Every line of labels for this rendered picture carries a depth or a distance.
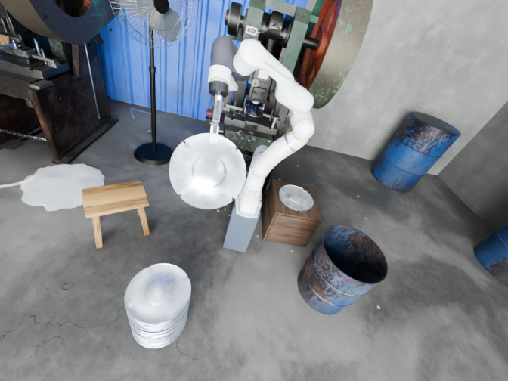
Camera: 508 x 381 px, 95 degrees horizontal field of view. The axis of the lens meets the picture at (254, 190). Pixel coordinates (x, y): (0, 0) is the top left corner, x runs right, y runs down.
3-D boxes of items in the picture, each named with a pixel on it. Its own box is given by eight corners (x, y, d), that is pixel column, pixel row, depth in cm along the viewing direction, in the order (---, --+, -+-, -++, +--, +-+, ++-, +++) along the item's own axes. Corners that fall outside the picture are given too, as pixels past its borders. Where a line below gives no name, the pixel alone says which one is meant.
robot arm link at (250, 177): (263, 175, 159) (274, 144, 143) (261, 193, 145) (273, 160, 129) (247, 171, 158) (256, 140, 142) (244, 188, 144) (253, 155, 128)
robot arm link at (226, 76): (209, 61, 86) (208, 75, 86) (243, 69, 89) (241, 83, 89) (207, 78, 98) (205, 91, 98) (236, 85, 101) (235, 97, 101)
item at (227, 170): (260, 176, 95) (260, 175, 94) (205, 224, 88) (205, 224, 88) (213, 119, 90) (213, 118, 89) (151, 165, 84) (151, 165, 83)
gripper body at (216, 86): (208, 87, 94) (205, 109, 94) (210, 76, 86) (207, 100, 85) (227, 91, 96) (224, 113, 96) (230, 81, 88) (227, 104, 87)
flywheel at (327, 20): (328, 37, 206) (314, 116, 205) (307, 30, 203) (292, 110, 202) (387, -43, 135) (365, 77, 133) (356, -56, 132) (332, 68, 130)
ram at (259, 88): (266, 102, 181) (278, 60, 162) (248, 97, 179) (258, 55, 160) (265, 94, 194) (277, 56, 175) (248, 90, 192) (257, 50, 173)
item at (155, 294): (201, 302, 112) (201, 302, 111) (136, 339, 95) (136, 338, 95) (177, 255, 127) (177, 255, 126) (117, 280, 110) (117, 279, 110)
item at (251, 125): (258, 140, 183) (262, 124, 174) (240, 136, 181) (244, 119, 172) (258, 125, 202) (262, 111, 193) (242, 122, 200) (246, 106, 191)
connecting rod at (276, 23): (273, 72, 169) (289, 15, 148) (256, 68, 167) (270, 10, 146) (271, 66, 185) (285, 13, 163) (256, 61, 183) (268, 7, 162)
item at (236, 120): (275, 136, 197) (277, 129, 193) (223, 123, 190) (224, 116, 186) (274, 121, 220) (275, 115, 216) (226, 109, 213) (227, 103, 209)
